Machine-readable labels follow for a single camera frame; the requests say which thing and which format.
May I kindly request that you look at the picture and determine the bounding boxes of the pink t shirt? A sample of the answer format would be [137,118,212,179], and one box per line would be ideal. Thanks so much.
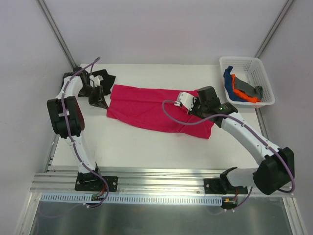
[107,85,213,139]

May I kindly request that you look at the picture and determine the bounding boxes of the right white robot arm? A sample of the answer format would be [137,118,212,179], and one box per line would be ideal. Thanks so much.
[179,86,295,195]

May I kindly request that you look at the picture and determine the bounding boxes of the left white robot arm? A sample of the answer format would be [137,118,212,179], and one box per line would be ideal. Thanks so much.
[46,70,108,190]

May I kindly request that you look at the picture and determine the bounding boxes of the black folded t shirt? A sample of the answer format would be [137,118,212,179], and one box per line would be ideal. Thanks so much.
[57,67,115,98]

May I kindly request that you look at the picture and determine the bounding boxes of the blue t shirt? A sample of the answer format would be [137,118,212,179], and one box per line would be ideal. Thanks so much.
[223,66,245,102]

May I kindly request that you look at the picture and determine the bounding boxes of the orange t shirt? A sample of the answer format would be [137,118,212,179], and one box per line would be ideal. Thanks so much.
[231,74,261,103]

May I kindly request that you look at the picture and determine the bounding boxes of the grey t shirt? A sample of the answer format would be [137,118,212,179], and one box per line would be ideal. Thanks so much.
[234,77,263,100]

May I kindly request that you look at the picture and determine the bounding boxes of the white plastic basket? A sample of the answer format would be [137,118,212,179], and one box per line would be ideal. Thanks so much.
[219,56,275,109]

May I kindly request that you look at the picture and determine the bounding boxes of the left corner aluminium profile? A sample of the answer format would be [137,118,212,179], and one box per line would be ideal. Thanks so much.
[35,0,77,68]

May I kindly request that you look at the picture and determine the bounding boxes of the corner aluminium profile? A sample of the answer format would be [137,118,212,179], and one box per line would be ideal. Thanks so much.
[254,0,296,59]
[35,0,77,68]

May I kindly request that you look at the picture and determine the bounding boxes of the right corner aluminium profile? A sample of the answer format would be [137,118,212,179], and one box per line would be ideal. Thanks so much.
[254,0,296,59]

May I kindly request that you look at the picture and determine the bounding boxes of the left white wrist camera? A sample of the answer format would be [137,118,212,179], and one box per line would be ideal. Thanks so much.
[89,75,103,88]

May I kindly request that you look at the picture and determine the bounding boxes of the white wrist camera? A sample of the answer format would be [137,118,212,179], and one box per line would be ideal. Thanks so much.
[89,75,103,88]
[174,92,196,114]

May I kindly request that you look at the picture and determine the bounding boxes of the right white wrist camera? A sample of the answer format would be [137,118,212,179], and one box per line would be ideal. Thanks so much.
[174,92,196,114]

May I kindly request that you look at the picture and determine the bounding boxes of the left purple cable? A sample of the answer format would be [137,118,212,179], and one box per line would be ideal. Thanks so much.
[61,57,110,209]

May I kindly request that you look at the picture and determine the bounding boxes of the purple cable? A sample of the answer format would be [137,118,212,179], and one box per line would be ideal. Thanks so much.
[61,57,110,209]
[162,99,296,215]

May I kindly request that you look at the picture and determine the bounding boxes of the left table edge rail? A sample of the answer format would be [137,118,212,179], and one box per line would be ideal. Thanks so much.
[44,134,59,173]

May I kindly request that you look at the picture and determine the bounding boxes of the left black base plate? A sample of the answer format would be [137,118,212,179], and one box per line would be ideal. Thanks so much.
[74,173,118,192]

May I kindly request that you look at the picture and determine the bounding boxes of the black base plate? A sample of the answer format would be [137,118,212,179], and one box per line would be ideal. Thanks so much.
[203,178,248,195]
[74,173,118,192]

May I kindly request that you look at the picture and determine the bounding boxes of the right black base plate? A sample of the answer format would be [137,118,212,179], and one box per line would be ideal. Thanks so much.
[203,178,248,195]

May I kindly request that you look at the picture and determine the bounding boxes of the aluminium mounting rail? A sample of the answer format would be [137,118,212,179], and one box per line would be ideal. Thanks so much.
[30,166,222,196]

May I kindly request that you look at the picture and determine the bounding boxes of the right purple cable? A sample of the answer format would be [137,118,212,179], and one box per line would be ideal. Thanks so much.
[162,99,296,215]

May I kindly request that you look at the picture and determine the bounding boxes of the white slotted cable duct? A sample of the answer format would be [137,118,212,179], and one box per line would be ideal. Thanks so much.
[41,193,222,206]

